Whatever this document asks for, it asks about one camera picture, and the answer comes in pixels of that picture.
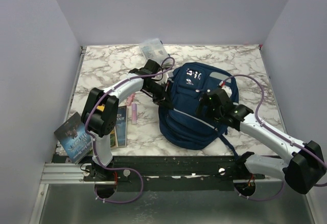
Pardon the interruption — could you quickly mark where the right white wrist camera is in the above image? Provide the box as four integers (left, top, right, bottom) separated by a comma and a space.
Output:
219, 81, 232, 96

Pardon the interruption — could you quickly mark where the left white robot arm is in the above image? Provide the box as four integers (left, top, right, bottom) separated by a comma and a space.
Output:
81, 57, 175, 181

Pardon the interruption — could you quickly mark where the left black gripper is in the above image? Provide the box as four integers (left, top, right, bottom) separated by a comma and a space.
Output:
144, 81, 174, 110

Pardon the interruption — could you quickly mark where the clear plastic pencil case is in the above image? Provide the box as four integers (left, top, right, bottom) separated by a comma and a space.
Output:
138, 38, 170, 65

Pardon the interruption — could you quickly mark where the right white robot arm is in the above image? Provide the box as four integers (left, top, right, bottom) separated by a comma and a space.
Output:
196, 88, 326, 194

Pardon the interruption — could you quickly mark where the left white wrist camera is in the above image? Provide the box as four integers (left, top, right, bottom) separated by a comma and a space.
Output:
157, 72, 173, 84

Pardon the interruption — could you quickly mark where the black metal base rail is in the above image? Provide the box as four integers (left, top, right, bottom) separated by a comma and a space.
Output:
51, 154, 282, 193

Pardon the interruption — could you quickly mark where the blue landscape book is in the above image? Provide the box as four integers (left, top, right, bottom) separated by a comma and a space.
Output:
115, 105, 128, 147

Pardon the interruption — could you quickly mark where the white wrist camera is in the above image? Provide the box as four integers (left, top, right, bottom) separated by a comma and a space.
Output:
219, 81, 232, 96
157, 72, 173, 84

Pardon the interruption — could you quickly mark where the dark fantasy book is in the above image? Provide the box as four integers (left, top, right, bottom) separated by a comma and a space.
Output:
54, 112, 92, 164

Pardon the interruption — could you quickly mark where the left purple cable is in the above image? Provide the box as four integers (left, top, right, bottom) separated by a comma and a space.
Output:
84, 56, 176, 205

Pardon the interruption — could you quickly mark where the yellow notebook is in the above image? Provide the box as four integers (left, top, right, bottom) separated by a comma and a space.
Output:
96, 104, 105, 112

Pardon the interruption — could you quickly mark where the navy blue student backpack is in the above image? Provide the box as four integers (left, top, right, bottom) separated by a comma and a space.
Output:
158, 62, 238, 158

